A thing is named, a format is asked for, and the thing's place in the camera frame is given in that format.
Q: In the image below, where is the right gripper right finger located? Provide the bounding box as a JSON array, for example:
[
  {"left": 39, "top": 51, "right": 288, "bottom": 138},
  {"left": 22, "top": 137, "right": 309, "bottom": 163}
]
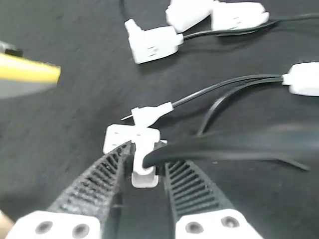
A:
[{"left": 159, "top": 160, "right": 265, "bottom": 239}]

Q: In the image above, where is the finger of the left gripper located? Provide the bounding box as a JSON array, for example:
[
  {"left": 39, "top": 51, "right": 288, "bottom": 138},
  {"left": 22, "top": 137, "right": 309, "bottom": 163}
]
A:
[
  {"left": 0, "top": 79, "right": 58, "bottom": 101},
  {"left": 0, "top": 51, "right": 62, "bottom": 85}
]

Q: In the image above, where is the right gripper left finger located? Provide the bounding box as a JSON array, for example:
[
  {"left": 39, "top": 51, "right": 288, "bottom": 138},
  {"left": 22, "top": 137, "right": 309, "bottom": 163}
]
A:
[{"left": 4, "top": 139, "right": 133, "bottom": 239}]

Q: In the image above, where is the black cable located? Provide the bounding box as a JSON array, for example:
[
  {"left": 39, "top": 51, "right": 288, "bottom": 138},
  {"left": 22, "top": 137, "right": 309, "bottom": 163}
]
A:
[
  {"left": 197, "top": 77, "right": 285, "bottom": 137},
  {"left": 142, "top": 133, "right": 319, "bottom": 173},
  {"left": 183, "top": 21, "right": 279, "bottom": 40},
  {"left": 268, "top": 12, "right": 319, "bottom": 23},
  {"left": 171, "top": 74, "right": 285, "bottom": 110}
]

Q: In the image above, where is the white outlet socket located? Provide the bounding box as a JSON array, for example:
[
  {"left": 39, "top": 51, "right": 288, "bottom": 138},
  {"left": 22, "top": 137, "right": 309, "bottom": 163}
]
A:
[
  {"left": 282, "top": 62, "right": 319, "bottom": 97},
  {"left": 124, "top": 18, "right": 185, "bottom": 65},
  {"left": 210, "top": 1, "right": 270, "bottom": 32},
  {"left": 165, "top": 0, "right": 218, "bottom": 33},
  {"left": 103, "top": 123, "right": 160, "bottom": 155}
]

